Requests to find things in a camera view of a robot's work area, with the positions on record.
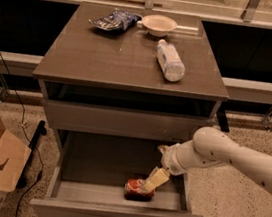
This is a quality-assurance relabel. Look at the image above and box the open grey middle drawer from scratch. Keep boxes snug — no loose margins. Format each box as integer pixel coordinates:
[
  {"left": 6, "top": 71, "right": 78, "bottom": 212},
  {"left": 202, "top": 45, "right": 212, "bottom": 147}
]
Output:
[{"left": 31, "top": 131, "right": 202, "bottom": 217}]

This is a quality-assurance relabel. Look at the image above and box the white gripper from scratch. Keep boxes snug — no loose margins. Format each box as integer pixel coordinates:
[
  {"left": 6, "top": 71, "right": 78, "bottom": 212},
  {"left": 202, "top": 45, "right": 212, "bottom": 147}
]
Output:
[{"left": 142, "top": 143, "right": 195, "bottom": 191}]

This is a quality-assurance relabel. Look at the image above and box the closed grey upper drawer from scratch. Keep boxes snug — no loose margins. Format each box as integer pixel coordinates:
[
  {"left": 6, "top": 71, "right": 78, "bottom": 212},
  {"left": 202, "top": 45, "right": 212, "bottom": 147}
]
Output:
[{"left": 43, "top": 99, "right": 214, "bottom": 142}]

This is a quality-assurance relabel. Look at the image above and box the black cable on floor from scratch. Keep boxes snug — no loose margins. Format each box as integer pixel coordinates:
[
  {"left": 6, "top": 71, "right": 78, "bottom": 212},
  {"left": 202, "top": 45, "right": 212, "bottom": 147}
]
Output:
[{"left": 0, "top": 50, "right": 60, "bottom": 217}]

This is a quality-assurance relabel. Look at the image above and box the grey drawer cabinet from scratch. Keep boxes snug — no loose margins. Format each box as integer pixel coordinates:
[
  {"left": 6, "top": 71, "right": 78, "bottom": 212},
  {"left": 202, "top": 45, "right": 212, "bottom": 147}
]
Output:
[{"left": 12, "top": 0, "right": 240, "bottom": 217}]

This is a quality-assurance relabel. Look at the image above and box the clear plastic water bottle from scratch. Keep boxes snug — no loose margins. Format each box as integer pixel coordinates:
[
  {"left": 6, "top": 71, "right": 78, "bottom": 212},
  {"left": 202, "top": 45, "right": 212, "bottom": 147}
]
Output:
[{"left": 157, "top": 39, "right": 185, "bottom": 82}]

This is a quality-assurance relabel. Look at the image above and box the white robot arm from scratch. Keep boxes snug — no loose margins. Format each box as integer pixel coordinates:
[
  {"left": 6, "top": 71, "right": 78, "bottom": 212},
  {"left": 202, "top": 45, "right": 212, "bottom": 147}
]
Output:
[{"left": 142, "top": 126, "right": 272, "bottom": 195}]

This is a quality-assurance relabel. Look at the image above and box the white bowl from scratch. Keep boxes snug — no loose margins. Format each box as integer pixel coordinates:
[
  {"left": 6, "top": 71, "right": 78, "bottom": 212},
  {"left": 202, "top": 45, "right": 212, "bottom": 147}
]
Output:
[{"left": 142, "top": 14, "right": 177, "bottom": 37}]

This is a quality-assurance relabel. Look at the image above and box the red coke can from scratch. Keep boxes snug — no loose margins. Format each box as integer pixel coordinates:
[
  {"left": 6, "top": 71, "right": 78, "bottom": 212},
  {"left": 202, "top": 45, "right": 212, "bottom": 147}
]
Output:
[{"left": 124, "top": 178, "right": 155, "bottom": 201}]

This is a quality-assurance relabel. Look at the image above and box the black bar on floor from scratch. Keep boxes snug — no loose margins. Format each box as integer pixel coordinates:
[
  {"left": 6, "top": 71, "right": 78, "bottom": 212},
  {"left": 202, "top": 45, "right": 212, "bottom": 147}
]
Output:
[{"left": 16, "top": 120, "right": 47, "bottom": 189}]

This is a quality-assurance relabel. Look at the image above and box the blue chip bag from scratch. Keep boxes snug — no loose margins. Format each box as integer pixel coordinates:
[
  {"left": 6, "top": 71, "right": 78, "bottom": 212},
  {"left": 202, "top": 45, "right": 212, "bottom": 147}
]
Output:
[{"left": 89, "top": 9, "right": 142, "bottom": 31}]

